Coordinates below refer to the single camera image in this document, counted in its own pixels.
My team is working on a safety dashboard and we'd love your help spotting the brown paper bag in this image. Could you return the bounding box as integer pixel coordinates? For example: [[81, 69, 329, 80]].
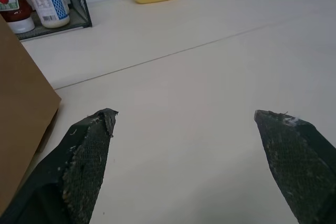
[[0, 14, 62, 206]]

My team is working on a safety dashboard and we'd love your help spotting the white jar blue label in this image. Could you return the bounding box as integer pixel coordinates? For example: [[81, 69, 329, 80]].
[[20, 0, 71, 29]]

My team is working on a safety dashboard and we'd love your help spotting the black wire rack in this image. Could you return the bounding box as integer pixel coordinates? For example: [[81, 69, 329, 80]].
[[14, 0, 93, 41]]

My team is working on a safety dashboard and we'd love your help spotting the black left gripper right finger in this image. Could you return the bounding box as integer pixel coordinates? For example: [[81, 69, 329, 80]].
[[253, 109, 336, 224]]

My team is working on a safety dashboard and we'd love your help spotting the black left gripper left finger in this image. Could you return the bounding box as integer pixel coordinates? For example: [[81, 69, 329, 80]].
[[0, 108, 119, 224]]

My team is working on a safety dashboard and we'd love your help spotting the red ketchup bottle white cap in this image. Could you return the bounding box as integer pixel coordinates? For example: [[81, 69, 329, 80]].
[[0, 0, 35, 34]]

